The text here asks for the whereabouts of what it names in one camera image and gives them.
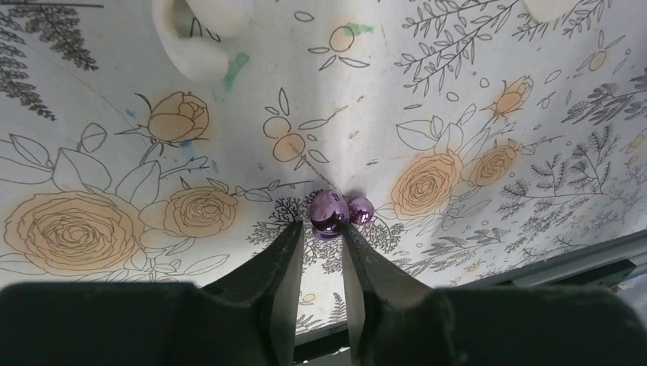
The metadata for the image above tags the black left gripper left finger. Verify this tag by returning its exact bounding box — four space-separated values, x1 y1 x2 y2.
1 221 304 365

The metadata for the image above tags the purple earbud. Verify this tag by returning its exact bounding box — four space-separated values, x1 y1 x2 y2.
308 190 375 240

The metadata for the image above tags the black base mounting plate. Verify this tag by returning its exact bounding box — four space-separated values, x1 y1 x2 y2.
293 230 646 365

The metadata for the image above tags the floral patterned table mat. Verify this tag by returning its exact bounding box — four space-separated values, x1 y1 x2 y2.
0 0 647 335

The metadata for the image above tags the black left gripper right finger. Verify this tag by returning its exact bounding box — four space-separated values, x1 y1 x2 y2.
343 226 646 365

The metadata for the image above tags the white earbud charging case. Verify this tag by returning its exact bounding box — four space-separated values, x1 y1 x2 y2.
150 0 254 82

